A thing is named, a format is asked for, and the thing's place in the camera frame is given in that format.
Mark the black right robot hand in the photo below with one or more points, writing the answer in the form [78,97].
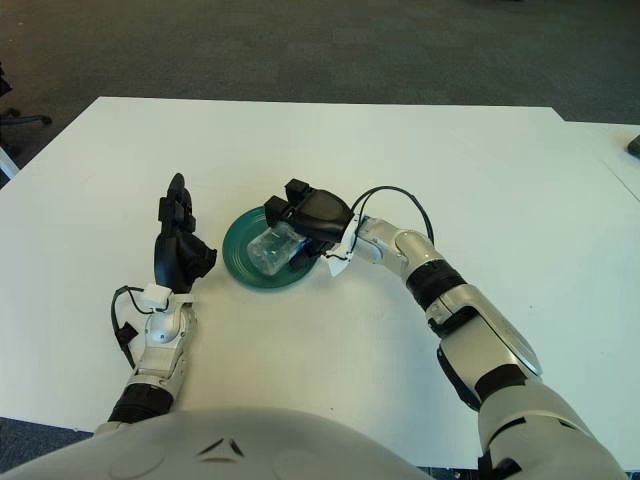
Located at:
[322,215]

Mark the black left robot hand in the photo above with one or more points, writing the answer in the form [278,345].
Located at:
[172,260]

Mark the clear plastic bottle blue cap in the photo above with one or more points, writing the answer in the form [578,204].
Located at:
[270,250]

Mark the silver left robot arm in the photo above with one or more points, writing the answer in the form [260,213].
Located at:
[160,350]

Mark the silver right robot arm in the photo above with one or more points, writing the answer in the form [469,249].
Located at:
[475,310]

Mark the green round plate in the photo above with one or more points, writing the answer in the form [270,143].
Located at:
[240,255]

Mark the grey robot torso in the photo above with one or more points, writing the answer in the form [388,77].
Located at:
[150,450]

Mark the dark flat device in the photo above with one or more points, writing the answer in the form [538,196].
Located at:
[635,147]

